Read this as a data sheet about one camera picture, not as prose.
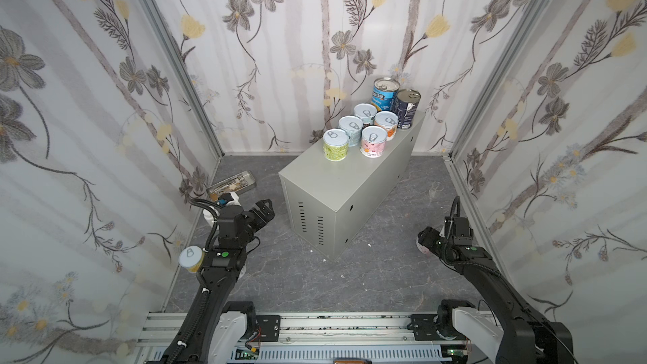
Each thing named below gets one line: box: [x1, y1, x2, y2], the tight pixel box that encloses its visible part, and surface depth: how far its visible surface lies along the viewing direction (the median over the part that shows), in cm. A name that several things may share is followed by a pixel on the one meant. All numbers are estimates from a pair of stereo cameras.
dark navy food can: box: [390, 88, 423, 129], surface depth 78 cm
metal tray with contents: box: [206, 170, 257, 202], surface depth 110 cm
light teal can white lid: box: [337, 115, 364, 148], surface depth 75 cm
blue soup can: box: [370, 76, 401, 112], surface depth 80 cm
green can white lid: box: [322, 128, 350, 162], surface depth 72 cm
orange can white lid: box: [374, 110, 399, 141], surface depth 77 cm
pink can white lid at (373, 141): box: [359, 125, 388, 159], surface depth 72 cm
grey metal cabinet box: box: [278, 114, 426, 263], surface depth 73 cm
